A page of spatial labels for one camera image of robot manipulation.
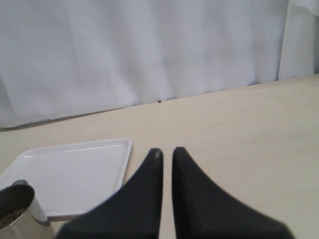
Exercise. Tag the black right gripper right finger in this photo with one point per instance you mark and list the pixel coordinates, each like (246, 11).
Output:
(203, 210)

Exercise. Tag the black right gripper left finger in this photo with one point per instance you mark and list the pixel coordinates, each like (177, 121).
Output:
(134, 212)

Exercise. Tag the white plastic tray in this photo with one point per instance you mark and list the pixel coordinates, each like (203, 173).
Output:
(69, 180)

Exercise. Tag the steel cup with kibble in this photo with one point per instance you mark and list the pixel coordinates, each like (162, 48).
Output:
(21, 215)

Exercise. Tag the white curtain backdrop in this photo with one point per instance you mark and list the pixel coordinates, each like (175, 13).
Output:
(64, 58)

